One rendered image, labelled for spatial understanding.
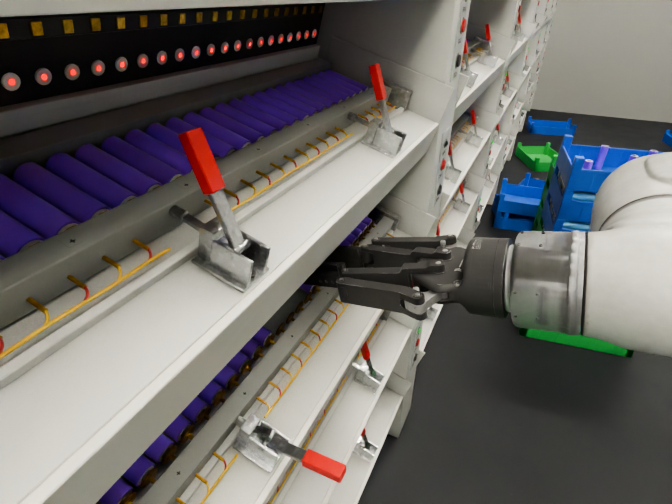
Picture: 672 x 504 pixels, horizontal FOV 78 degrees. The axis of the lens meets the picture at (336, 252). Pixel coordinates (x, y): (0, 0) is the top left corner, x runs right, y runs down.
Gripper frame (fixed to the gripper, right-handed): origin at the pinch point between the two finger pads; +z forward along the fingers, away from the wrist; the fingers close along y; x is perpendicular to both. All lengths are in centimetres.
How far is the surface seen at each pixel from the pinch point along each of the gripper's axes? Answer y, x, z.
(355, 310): -1.5, 7.4, -1.6
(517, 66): -163, -1, -1
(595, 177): -74, 16, -29
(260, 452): 20.3, 6.4, -3.2
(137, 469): 26.7, 2.7, 2.4
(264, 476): 21.0, 8.4, -3.5
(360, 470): -4.0, 45.6, 6.4
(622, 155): -95, 18, -35
